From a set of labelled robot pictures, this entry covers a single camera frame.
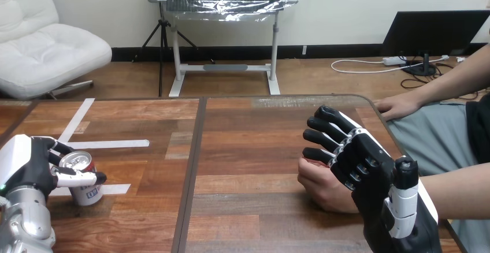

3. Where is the white cushioned chair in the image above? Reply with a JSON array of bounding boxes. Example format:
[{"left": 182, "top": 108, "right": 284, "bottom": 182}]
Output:
[{"left": 0, "top": 0, "right": 113, "bottom": 100}]

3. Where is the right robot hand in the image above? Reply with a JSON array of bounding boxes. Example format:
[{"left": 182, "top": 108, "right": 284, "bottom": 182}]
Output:
[{"left": 302, "top": 106, "right": 443, "bottom": 253}]

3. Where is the black tripod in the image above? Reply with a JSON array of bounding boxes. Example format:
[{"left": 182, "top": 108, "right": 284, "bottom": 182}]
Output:
[{"left": 132, "top": 1, "right": 198, "bottom": 98}]

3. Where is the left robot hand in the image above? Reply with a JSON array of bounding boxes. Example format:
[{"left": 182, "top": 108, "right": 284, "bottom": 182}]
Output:
[{"left": 0, "top": 134, "right": 108, "bottom": 202}]

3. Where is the red and white drink can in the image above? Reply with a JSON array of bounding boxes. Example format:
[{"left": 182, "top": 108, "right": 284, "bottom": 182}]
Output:
[{"left": 58, "top": 150, "right": 104, "bottom": 207}]

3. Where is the white desk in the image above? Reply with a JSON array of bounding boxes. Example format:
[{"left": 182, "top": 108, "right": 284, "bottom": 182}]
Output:
[{"left": 146, "top": 0, "right": 283, "bottom": 98}]

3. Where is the dark screen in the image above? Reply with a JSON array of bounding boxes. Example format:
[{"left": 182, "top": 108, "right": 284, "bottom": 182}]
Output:
[{"left": 380, "top": 10, "right": 490, "bottom": 77}]

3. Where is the person's hand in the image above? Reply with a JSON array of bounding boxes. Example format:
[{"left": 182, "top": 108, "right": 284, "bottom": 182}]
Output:
[
  {"left": 373, "top": 92, "right": 422, "bottom": 122},
  {"left": 297, "top": 157, "right": 361, "bottom": 214}
]

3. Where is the person's body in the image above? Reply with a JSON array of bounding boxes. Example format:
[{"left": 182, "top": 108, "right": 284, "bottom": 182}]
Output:
[{"left": 387, "top": 90, "right": 490, "bottom": 253}]

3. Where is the white power strip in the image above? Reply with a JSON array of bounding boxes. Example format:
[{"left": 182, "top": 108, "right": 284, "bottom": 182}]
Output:
[{"left": 382, "top": 56, "right": 408, "bottom": 67}]

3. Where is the tangle of cables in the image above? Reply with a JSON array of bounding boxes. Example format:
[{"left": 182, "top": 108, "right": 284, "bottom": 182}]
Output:
[{"left": 331, "top": 54, "right": 490, "bottom": 101}]

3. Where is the person's forearm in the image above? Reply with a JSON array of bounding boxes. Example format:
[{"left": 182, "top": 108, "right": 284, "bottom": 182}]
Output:
[
  {"left": 411, "top": 43, "right": 490, "bottom": 109},
  {"left": 418, "top": 162, "right": 490, "bottom": 221}
]

